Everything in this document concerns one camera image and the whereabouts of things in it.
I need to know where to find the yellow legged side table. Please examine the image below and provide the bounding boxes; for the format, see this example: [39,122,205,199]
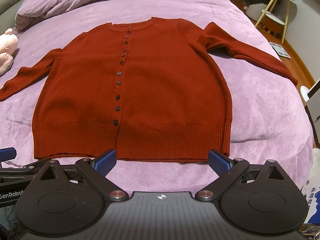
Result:
[254,0,297,44]

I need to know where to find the blue printed cardboard box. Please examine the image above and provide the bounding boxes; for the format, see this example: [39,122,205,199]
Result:
[302,175,320,224]

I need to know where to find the red knit cardigan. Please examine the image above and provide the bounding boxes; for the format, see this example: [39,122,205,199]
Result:
[1,17,297,163]

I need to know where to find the purple bed sheet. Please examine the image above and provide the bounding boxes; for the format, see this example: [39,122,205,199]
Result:
[1,0,313,192]

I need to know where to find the bathroom scale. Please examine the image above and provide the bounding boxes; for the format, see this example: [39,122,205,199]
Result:
[269,42,291,59]

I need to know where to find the pink plush pig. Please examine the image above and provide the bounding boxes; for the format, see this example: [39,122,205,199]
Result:
[0,28,18,76]

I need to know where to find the orange footstool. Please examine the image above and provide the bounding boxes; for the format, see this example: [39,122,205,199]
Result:
[262,14,285,35]

